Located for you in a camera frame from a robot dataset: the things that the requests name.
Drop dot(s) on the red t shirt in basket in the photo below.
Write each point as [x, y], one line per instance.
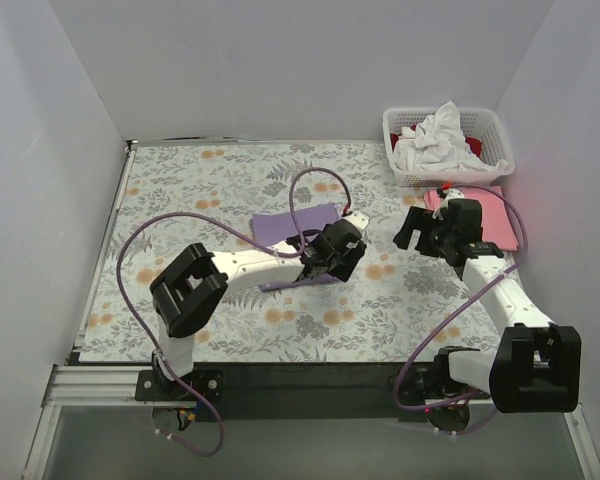
[474, 144]

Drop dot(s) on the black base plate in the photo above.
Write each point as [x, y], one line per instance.
[306, 390]

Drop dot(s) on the folded pink t shirt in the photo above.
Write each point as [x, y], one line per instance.
[496, 225]

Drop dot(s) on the floral patterned table mat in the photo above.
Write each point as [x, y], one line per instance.
[397, 303]

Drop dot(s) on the white crumpled t shirt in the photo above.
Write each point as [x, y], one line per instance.
[438, 145]

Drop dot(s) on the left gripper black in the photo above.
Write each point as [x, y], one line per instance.
[348, 248]

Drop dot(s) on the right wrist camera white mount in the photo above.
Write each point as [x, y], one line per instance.
[446, 193]

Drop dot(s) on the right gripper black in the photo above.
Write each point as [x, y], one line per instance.
[421, 233]

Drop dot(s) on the white plastic laundry basket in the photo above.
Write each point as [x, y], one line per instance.
[478, 123]

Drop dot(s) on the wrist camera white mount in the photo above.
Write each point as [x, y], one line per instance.
[358, 220]
[446, 193]

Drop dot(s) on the aluminium rail frame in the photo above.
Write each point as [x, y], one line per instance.
[92, 428]

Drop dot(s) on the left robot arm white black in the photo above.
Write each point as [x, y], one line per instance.
[186, 294]

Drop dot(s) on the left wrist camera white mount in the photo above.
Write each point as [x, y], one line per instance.
[358, 220]

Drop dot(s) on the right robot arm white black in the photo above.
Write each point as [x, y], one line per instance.
[536, 365]

